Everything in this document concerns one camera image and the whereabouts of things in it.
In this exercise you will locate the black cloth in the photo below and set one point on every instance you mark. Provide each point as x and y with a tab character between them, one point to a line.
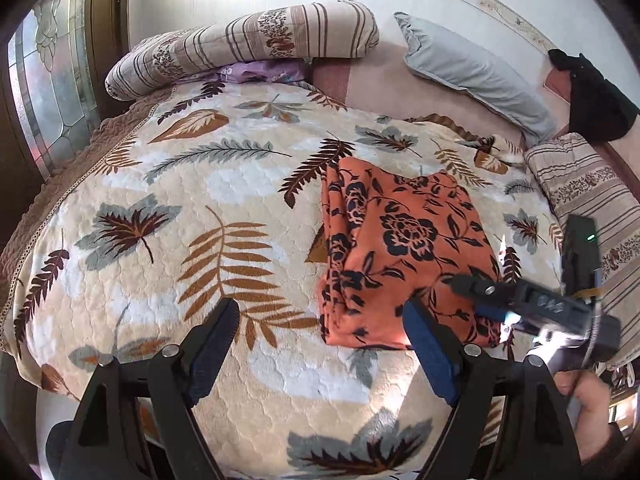
595	100

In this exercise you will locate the person's right hand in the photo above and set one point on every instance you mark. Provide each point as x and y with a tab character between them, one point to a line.
585	405

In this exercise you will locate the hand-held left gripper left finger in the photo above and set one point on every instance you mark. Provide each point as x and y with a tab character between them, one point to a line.
212	357

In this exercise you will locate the stained glass window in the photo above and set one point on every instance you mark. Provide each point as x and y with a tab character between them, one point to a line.
50	75

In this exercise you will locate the short striped pillow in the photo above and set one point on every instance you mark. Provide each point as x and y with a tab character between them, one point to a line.
580	180

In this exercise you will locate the orange floral garment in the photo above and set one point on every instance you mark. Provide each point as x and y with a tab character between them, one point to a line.
400	240

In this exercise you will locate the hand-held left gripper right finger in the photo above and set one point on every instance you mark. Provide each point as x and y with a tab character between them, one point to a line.
431	355

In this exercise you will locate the dark cloth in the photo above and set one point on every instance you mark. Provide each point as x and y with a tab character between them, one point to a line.
56	447

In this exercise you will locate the grey pillow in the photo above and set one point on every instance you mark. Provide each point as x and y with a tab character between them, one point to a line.
475	75

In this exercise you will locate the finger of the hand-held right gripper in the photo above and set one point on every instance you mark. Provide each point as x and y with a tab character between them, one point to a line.
495	314
480	286

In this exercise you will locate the leaf print blanket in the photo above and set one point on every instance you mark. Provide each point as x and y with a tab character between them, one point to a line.
200	210

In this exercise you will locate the purple cloth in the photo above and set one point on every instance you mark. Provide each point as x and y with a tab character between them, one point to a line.
260	71

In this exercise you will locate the pink bed sheet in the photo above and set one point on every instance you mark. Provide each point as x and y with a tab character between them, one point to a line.
375	90

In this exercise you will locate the brown wooden window frame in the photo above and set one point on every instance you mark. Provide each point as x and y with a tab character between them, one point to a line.
107	25

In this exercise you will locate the long striped bolster pillow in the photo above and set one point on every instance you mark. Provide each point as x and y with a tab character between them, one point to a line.
240	45

